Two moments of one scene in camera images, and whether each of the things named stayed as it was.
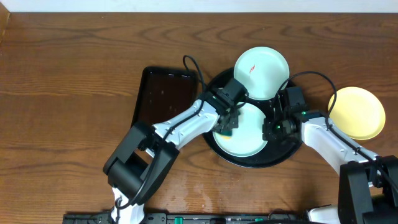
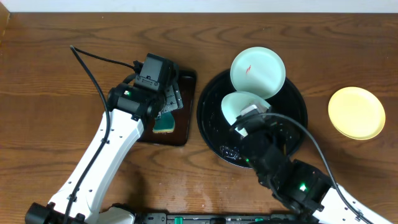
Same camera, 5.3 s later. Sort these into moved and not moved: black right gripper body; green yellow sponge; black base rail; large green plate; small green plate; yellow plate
Moved: black right gripper body; green yellow sponge; large green plate
Not moved: yellow plate; small green plate; black base rail
